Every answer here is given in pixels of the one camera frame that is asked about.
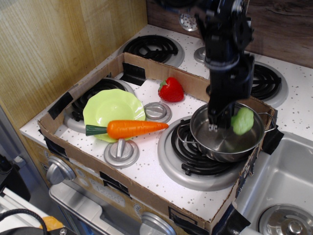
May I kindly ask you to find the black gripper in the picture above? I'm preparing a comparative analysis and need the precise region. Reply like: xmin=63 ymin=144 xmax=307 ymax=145
xmin=206 ymin=53 xmax=255 ymax=132

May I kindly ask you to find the light green toy broccoli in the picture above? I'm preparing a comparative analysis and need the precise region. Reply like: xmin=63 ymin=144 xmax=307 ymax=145
xmin=231 ymin=107 xmax=254 ymax=136

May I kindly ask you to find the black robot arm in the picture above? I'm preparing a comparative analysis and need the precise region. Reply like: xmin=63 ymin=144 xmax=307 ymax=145
xmin=157 ymin=0 xmax=254 ymax=131

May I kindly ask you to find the stainless steel pan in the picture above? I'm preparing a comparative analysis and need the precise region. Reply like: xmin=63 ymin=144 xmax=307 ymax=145
xmin=177 ymin=102 xmax=276 ymax=163

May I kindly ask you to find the front right black burner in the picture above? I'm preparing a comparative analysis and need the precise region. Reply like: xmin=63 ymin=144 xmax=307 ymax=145
xmin=157 ymin=117 xmax=245 ymax=191

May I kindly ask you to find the black burner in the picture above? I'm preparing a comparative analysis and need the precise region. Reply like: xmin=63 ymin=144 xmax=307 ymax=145
xmin=157 ymin=117 xmax=245 ymax=191
xmin=118 ymin=35 xmax=184 ymax=68
xmin=64 ymin=78 xmax=134 ymax=134
xmin=206 ymin=61 xmax=289 ymax=109

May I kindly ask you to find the red toy strawberry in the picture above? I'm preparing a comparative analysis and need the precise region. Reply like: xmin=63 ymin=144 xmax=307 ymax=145
xmin=158 ymin=77 xmax=184 ymax=102

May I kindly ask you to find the rear right black burner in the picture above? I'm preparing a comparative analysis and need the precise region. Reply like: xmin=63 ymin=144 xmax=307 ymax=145
xmin=206 ymin=61 xmax=289 ymax=109

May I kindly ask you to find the silver knob middle stovetop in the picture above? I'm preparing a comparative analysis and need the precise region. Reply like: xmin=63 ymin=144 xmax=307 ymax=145
xmin=144 ymin=102 xmax=172 ymax=123

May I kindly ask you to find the silver knob stovetop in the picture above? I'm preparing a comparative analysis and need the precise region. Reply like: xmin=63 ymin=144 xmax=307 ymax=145
xmin=144 ymin=102 xmax=172 ymax=123
xmin=104 ymin=139 xmax=139 ymax=168
xmin=194 ymin=47 xmax=206 ymax=64

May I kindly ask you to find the silver knob rear stovetop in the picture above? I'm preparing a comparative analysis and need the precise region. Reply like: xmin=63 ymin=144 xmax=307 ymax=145
xmin=194 ymin=47 xmax=206 ymax=64

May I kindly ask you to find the rear left black burner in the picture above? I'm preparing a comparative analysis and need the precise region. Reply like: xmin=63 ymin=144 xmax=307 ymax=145
xmin=118 ymin=35 xmax=184 ymax=68

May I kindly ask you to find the silver toy sink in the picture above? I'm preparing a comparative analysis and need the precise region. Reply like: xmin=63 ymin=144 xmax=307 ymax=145
xmin=236 ymin=132 xmax=313 ymax=235

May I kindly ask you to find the silver knob front stovetop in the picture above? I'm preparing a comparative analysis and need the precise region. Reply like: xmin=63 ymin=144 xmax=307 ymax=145
xmin=104 ymin=139 xmax=139 ymax=168

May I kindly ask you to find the hanging silver strainer ladle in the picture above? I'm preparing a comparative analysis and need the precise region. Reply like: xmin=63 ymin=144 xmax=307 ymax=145
xmin=179 ymin=13 xmax=198 ymax=32

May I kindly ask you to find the orange toy carrot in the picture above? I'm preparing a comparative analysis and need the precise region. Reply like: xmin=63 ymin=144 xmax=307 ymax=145
xmin=86 ymin=120 xmax=169 ymax=140

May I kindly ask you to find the light green plastic plate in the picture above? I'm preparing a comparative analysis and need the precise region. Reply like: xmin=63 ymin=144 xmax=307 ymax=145
xmin=83 ymin=89 xmax=146 ymax=142

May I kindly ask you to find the silver sink drain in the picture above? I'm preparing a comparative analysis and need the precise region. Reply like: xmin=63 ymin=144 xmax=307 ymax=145
xmin=257 ymin=204 xmax=313 ymax=235

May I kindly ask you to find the silver right oven knob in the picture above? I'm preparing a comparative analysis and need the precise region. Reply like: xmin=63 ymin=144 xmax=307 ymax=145
xmin=139 ymin=211 xmax=176 ymax=235

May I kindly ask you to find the silver oven knob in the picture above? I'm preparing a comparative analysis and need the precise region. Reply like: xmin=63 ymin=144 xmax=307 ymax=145
xmin=46 ymin=156 xmax=76 ymax=185
xmin=139 ymin=211 xmax=176 ymax=235

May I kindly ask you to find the front left black burner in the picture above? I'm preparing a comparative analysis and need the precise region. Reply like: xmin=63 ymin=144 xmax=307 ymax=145
xmin=64 ymin=78 xmax=134 ymax=134

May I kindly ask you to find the brown cardboard fence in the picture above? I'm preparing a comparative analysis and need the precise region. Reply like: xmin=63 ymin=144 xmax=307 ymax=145
xmin=38 ymin=53 xmax=269 ymax=232

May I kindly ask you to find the silver left oven knob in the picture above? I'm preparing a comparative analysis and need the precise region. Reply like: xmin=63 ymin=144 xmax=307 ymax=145
xmin=46 ymin=156 xmax=76 ymax=185

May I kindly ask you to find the orange object lower left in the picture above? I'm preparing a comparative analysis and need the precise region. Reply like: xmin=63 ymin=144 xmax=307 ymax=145
xmin=42 ymin=216 xmax=64 ymax=232

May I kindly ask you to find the black device left edge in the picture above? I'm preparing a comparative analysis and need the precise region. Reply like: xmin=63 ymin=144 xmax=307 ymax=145
xmin=0 ymin=155 xmax=31 ymax=201

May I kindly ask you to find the silver oven door handle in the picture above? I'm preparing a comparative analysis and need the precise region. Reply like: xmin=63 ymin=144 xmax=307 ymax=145
xmin=48 ymin=182 xmax=128 ymax=235

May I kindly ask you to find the black cable lower left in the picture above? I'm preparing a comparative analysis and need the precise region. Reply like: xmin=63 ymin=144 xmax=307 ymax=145
xmin=0 ymin=208 xmax=48 ymax=235

